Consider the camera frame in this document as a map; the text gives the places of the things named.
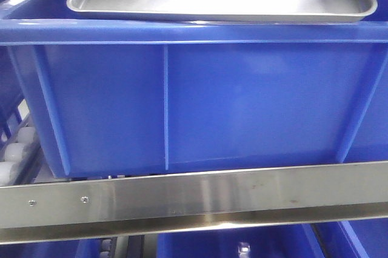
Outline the blue bin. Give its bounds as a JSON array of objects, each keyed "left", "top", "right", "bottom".
[
  {"left": 1, "top": 239, "right": 101, "bottom": 258},
  {"left": 314, "top": 219, "right": 387, "bottom": 257},
  {"left": 156, "top": 225, "right": 324, "bottom": 257}
]

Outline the blue bin at right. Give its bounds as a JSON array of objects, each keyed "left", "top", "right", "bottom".
[{"left": 314, "top": 219, "right": 387, "bottom": 257}]

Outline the white roller track far left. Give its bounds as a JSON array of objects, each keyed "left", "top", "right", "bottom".
[{"left": 0, "top": 94, "right": 43, "bottom": 186}]

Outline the blue bin lower left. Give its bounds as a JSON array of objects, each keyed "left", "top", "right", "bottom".
[{"left": 1, "top": 239, "right": 101, "bottom": 258}]

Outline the blue bin bottom centre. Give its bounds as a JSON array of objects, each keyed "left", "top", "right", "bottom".
[{"left": 156, "top": 225, "right": 324, "bottom": 257}]

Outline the large blue plastic box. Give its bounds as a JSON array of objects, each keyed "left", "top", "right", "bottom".
[{"left": 1, "top": 0, "right": 387, "bottom": 177}]

